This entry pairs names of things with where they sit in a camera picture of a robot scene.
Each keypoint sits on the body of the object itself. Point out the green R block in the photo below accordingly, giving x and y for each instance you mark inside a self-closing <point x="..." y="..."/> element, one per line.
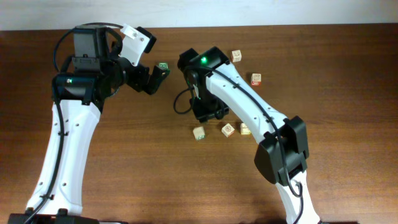
<point x="163" y="65"/>

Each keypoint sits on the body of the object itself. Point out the red snail block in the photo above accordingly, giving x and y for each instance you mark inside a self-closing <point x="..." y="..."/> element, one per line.
<point x="256" y="79"/>

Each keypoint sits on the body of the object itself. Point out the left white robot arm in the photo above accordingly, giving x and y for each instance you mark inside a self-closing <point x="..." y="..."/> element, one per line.
<point x="106" y="57"/>

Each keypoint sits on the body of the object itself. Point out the red shell picture block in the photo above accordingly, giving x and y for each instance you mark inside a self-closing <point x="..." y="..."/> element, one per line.
<point x="227" y="130"/>

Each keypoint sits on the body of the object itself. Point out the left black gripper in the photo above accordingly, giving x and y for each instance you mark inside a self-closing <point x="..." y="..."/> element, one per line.
<point x="138" y="81"/>

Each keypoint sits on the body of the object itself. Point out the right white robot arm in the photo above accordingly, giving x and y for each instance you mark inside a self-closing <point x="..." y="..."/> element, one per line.
<point x="217" y="88"/>

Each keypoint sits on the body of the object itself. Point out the green N block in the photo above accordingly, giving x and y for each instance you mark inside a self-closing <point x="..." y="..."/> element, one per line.
<point x="199" y="133"/>

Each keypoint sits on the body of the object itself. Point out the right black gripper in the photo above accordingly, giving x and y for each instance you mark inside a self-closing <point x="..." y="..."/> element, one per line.
<point x="203" y="116"/>

